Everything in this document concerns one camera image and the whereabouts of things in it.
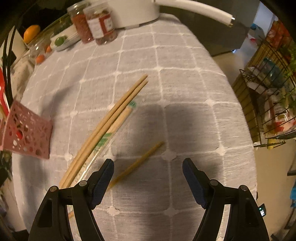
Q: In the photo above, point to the tall red spice jar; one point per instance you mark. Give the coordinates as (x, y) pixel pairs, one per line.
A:
(78, 19)

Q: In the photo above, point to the glass jar with small oranges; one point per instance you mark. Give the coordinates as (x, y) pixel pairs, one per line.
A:
(40, 51)

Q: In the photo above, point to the large orange fruit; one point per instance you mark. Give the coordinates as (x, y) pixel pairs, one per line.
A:
(30, 33)

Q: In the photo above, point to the white electric pot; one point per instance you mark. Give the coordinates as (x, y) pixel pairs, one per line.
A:
(132, 13)

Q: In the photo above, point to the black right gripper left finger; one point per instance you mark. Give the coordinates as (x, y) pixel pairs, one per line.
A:
(98, 183)

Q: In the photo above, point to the red plastic spoon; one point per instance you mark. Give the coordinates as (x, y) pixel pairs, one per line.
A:
(4, 106)

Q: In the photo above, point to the pink perforated utensil holder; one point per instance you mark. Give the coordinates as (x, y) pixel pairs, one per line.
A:
(26, 133)

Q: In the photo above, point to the labelled spice jar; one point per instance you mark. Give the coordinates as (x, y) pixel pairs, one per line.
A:
(99, 20)

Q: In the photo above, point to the wire storage rack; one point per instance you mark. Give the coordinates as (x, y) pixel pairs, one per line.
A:
(265, 89)

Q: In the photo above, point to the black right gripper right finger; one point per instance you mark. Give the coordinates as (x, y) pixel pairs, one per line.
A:
(198, 182)

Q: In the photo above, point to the dark bamboo chopstick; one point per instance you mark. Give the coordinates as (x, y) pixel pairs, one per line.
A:
(134, 165)

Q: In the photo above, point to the dark refrigerator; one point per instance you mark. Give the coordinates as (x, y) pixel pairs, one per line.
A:
(216, 37)

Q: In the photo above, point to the disposable chopsticks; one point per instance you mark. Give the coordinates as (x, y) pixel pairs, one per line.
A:
(103, 143)

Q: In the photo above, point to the wooden chopstick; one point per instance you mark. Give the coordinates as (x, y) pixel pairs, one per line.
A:
(99, 132)

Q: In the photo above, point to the grey checked tablecloth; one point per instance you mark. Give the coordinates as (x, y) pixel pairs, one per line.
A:
(187, 103)

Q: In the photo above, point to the black chopstick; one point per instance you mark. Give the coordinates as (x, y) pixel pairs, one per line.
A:
(7, 60)

